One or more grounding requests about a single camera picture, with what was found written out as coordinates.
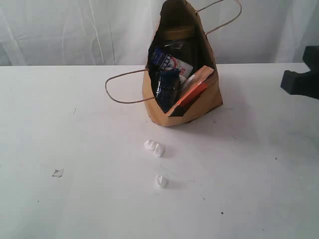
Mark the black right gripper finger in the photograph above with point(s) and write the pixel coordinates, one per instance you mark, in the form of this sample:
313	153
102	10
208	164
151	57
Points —
303	84
311	57

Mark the brown orange coffee pouch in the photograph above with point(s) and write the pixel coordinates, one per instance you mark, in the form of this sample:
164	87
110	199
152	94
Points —
190	91

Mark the nut jar with gold lid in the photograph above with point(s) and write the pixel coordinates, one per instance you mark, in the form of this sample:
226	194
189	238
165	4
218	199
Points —
180	43

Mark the dark noodle package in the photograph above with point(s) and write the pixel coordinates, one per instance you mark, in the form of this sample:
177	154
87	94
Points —
167	89

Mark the white blue salt packet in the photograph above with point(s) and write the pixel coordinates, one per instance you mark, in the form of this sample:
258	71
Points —
166	62

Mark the clear plastic scrap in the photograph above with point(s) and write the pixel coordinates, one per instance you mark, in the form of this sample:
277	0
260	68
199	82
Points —
58	173

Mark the white backdrop curtain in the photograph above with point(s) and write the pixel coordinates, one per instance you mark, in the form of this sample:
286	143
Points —
119	32

